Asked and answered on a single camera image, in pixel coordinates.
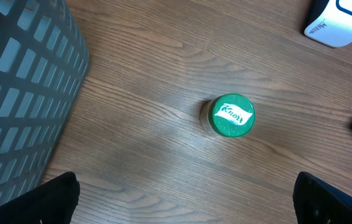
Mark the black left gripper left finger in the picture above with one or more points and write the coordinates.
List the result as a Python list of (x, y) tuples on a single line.
[(52, 202)]

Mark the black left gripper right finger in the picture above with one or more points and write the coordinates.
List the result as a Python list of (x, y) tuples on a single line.
[(316, 201)]

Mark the green lid white jar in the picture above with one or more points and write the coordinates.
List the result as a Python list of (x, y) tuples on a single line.
[(231, 115)]

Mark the white barcode scanner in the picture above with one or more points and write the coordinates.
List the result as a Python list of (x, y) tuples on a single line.
[(329, 22)]

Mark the grey plastic basket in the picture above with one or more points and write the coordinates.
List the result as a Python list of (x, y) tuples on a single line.
[(44, 60)]

